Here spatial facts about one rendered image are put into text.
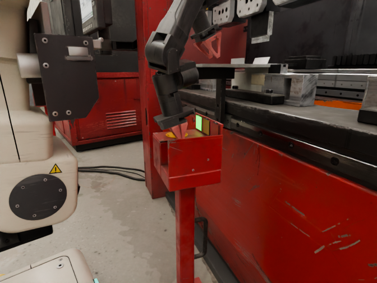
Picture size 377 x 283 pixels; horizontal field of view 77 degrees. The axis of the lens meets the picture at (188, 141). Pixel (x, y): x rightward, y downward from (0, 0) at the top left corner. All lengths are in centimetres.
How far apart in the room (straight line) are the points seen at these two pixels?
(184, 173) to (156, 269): 82
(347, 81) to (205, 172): 61
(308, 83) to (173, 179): 49
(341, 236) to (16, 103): 73
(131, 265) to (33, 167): 97
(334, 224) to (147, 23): 148
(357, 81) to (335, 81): 8
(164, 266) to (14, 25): 119
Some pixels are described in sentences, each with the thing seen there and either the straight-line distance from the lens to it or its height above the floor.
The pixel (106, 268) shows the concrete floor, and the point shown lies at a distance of 145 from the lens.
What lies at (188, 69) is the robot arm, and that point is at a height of 98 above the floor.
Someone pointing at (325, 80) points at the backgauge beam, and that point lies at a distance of 107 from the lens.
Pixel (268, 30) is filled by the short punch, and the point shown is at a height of 111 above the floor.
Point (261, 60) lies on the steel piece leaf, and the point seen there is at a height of 101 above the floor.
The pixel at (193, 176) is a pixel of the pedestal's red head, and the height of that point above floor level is 70.
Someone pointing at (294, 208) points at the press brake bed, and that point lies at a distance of 70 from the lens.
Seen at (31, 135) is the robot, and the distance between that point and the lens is 56.
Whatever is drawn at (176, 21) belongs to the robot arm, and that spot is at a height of 109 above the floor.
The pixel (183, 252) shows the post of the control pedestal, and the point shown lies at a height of 37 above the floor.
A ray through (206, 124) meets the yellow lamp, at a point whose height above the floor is 82.
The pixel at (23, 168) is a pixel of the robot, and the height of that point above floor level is 80.
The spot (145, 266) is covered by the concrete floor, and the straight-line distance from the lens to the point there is 141.
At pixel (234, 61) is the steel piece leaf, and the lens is 94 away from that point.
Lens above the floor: 98
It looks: 17 degrees down
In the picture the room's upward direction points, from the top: straight up
